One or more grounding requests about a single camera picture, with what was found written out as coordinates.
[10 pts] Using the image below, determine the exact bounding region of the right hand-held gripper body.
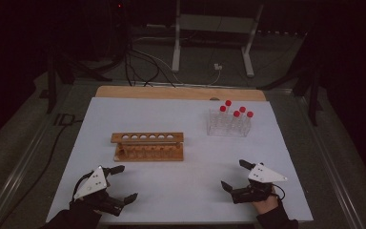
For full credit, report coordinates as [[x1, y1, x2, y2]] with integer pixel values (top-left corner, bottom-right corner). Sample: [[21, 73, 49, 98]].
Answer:
[[231, 162, 289, 205]]

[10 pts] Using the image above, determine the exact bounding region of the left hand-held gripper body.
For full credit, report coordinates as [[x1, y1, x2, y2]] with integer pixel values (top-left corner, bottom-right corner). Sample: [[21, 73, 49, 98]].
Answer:
[[72, 165, 127, 218]]

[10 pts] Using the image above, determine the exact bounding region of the wooden test tube rack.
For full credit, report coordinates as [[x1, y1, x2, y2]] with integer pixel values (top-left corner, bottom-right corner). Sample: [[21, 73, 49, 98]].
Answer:
[[110, 132, 185, 163]]

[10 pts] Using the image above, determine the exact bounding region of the clear plastic test tube rack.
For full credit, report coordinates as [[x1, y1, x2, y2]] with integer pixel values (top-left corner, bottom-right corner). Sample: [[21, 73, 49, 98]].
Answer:
[[206, 107, 253, 138]]

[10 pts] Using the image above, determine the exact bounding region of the person's right hand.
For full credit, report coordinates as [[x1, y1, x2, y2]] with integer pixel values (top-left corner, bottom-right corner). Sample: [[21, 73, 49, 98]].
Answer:
[[252, 187, 284, 216]]

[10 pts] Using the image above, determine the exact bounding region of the white table sheet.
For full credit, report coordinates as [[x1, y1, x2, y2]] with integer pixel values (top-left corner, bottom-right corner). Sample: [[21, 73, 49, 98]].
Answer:
[[46, 96, 315, 224]]

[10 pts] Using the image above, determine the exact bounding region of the black stand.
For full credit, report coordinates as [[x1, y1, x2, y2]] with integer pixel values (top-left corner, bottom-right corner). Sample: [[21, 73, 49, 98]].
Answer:
[[45, 47, 112, 115], [256, 31, 324, 127]]

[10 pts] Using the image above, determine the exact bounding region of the wooden table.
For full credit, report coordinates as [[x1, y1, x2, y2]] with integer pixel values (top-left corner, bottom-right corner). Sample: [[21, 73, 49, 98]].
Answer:
[[94, 85, 267, 102]]

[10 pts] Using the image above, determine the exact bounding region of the white metal stand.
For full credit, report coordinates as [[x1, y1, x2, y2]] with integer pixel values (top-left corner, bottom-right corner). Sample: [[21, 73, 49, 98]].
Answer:
[[171, 0, 265, 78]]

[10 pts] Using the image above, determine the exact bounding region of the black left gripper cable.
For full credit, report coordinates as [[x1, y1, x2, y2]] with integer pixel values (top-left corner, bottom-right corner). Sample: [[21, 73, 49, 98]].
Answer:
[[71, 172, 93, 202]]

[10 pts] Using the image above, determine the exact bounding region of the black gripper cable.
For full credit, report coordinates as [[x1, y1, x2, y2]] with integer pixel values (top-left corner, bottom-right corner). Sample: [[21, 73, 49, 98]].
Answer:
[[71, 172, 93, 202], [270, 182, 287, 202]]

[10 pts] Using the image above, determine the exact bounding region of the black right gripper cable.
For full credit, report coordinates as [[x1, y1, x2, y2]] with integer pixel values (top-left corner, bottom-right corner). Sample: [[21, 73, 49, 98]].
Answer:
[[270, 182, 287, 202]]

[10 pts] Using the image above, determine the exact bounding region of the long black floor cable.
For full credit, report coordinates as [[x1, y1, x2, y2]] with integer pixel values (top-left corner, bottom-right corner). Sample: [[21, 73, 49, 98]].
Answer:
[[0, 117, 84, 229]]

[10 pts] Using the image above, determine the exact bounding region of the white floor cable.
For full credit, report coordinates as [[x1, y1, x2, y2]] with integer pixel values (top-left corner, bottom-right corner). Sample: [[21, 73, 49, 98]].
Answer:
[[132, 35, 223, 87]]

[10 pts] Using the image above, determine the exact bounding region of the bundle of black floor cables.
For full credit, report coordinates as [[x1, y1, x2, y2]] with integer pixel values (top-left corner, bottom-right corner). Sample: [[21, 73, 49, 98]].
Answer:
[[123, 44, 176, 88]]

